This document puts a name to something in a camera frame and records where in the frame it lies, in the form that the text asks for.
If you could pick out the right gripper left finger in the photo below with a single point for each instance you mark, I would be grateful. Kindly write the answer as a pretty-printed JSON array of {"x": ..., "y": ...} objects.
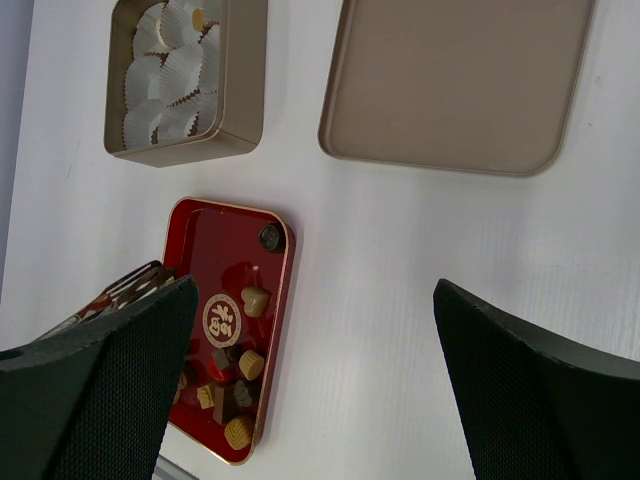
[{"x": 93, "y": 401}]

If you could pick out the gold tin lid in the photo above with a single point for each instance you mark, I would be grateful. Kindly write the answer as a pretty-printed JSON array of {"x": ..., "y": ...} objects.
[{"x": 478, "y": 86}]

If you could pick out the brown bar chocolate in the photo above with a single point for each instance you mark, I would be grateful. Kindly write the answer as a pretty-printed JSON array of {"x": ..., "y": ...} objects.
[{"x": 225, "y": 405}]

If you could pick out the red rectangular tray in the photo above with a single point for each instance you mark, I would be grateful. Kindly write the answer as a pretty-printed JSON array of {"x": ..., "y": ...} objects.
[{"x": 217, "y": 245}]

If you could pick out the gold tin box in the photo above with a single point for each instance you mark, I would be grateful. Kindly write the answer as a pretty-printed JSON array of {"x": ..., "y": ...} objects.
[{"x": 186, "y": 80}]

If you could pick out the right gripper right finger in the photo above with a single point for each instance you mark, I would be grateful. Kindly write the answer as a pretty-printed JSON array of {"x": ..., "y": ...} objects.
[{"x": 534, "y": 404}]

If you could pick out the tan leaf square chocolate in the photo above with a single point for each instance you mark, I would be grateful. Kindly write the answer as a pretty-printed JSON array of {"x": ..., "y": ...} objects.
[{"x": 206, "y": 396}]

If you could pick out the tan heart chocolate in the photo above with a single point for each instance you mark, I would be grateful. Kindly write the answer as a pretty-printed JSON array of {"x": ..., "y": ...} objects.
[{"x": 255, "y": 300}]

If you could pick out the dark round chocolate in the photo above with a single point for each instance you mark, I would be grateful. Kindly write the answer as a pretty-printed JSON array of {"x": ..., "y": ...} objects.
[{"x": 272, "y": 238}]

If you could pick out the brown leaf oval chocolate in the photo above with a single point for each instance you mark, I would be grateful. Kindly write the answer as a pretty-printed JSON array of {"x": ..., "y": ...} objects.
[{"x": 182, "y": 384}]

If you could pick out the aluminium front rail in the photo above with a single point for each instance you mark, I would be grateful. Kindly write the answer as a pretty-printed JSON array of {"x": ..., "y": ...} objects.
[{"x": 167, "y": 470}]

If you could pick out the dark ridged square chocolate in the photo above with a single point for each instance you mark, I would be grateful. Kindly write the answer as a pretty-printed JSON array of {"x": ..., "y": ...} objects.
[{"x": 247, "y": 393}]

